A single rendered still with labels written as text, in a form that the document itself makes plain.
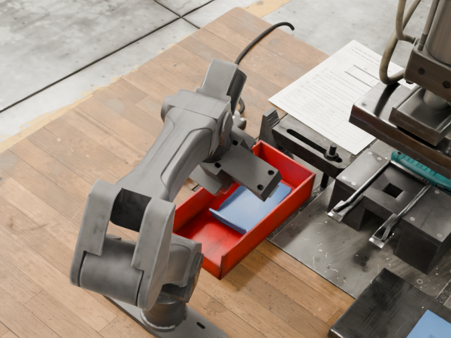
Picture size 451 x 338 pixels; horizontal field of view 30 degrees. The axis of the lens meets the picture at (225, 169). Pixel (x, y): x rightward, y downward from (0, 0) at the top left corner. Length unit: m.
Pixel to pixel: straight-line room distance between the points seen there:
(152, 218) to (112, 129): 0.68
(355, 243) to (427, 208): 0.13
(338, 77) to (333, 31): 1.74
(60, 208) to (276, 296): 0.39
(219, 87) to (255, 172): 0.13
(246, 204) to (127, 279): 0.55
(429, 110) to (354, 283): 0.31
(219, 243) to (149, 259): 0.48
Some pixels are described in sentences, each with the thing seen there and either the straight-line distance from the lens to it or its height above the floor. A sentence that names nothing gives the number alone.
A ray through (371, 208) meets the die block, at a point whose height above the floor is 0.97.
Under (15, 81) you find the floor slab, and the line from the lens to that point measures 3.09.
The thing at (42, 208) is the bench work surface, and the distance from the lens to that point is 1.41.
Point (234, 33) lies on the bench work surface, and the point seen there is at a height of 0.90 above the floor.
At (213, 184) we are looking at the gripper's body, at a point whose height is 1.07.
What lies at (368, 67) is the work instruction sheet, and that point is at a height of 0.90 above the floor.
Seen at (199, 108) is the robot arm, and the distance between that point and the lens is 1.04.
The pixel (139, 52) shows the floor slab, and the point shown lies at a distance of 3.22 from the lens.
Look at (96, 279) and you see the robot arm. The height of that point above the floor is 1.22.
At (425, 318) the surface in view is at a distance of 1.32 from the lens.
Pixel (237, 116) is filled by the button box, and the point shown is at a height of 0.93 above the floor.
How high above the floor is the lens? 1.94
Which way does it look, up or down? 44 degrees down
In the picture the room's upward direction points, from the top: 8 degrees clockwise
